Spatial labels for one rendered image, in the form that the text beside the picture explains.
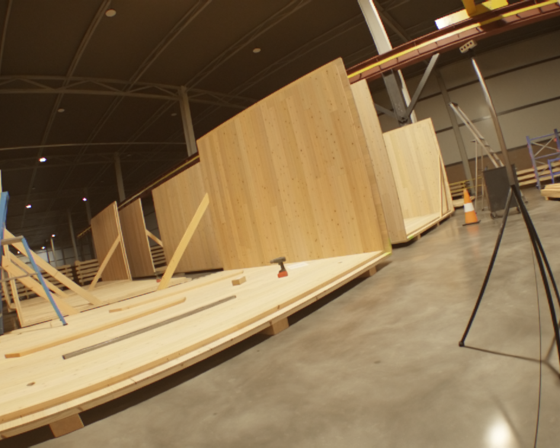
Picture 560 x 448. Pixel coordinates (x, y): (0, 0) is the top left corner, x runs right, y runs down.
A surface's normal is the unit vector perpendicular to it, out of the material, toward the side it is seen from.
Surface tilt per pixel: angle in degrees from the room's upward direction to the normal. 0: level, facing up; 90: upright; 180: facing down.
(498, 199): 90
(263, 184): 90
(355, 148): 90
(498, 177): 90
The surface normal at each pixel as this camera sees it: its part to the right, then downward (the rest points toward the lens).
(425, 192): -0.65, 0.14
